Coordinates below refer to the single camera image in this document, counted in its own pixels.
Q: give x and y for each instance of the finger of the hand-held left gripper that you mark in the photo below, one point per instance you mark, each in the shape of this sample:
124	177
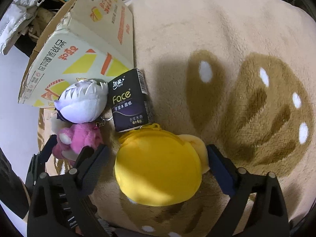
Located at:
48	150

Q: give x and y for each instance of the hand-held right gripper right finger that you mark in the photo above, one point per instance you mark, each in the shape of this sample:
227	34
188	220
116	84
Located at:
219	170

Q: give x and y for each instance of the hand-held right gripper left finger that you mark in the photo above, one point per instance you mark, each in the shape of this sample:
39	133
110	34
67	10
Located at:
95	167

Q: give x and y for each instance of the pink plush bear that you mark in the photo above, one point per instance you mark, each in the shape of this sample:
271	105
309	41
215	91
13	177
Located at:
81	135

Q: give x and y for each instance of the white-haired plush doll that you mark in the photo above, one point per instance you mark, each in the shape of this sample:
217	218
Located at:
81	103

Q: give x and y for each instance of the yellow plush toy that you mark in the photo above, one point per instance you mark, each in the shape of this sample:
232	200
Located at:
155	170

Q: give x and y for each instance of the black tissue pack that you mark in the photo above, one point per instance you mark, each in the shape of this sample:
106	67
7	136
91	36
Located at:
128	103

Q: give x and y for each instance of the printed cardboard box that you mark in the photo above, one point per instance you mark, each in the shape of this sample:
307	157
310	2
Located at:
81	29

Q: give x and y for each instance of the crumpled plastic bag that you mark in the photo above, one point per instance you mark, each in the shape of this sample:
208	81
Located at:
14	24

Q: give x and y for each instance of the beige printed blanket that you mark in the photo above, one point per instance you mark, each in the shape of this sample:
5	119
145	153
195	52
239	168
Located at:
197	29

